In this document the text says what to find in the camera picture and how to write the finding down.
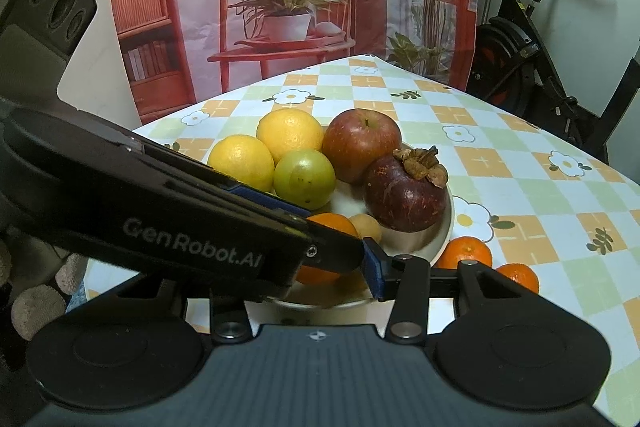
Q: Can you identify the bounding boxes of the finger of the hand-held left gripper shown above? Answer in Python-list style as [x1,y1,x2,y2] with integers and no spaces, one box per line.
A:
[20,167,364,303]
[131,139,312,222]

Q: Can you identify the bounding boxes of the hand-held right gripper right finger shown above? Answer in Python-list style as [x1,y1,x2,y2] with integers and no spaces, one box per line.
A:
[362,237,538,343]

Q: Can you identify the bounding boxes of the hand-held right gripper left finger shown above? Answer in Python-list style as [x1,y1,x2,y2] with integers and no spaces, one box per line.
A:
[100,274,251,343]

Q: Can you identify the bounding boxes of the yellow lemon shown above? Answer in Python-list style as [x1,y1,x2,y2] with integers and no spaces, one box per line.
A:
[207,134,276,195]
[256,108,326,165]

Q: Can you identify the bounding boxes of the beige plate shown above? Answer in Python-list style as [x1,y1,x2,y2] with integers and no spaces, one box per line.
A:
[262,139,455,310]

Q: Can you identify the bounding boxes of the orange tangerine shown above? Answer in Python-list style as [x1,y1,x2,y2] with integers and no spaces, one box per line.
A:
[436,237,493,270]
[495,263,541,295]
[295,213,361,285]

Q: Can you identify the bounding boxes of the person's left hand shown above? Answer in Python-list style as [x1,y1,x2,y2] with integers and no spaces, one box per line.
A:
[0,237,88,344]

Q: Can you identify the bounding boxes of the brown longan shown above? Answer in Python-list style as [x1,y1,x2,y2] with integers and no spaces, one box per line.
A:
[348,214,383,244]

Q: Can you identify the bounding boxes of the large green jujube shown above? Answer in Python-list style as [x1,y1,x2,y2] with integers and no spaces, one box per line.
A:
[273,149,337,211]

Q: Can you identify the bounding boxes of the purple mangosteen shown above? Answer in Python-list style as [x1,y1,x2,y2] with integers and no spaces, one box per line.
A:
[363,146,449,234]

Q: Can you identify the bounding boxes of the white board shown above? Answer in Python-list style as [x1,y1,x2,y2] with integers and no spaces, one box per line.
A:
[56,0,138,128]

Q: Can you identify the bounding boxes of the red apple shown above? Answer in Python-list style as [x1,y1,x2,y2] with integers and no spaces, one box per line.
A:
[321,108,402,185]

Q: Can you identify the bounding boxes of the black exercise bike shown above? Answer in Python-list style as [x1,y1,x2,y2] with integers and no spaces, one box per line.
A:
[465,0,640,165]

